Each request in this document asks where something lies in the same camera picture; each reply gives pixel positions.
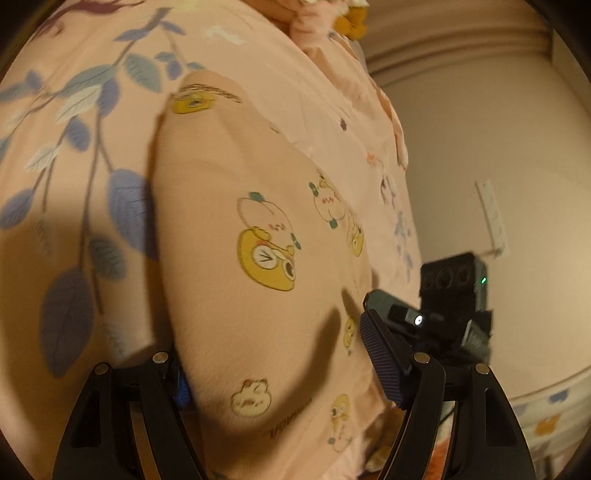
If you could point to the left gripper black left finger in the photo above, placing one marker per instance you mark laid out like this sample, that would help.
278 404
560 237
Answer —
115 405

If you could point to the white goose plush toy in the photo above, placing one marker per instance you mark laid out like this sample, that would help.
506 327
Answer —
352 23

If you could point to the peach cartoon print shirt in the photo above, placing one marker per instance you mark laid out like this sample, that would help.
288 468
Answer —
263 291

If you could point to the white wall socket strip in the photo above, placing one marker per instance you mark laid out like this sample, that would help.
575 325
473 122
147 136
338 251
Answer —
494 219

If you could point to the pink curtain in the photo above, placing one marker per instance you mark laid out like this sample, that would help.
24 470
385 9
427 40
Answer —
408 38

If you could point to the pink garment pile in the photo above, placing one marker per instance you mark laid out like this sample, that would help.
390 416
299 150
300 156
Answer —
305 22

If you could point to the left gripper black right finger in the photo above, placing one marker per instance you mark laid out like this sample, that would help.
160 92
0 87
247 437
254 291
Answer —
486 440

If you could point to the pink printed bed sheet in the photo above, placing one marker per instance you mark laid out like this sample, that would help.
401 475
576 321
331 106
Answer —
81 108

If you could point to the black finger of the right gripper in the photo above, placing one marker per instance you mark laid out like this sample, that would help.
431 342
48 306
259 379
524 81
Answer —
392 312

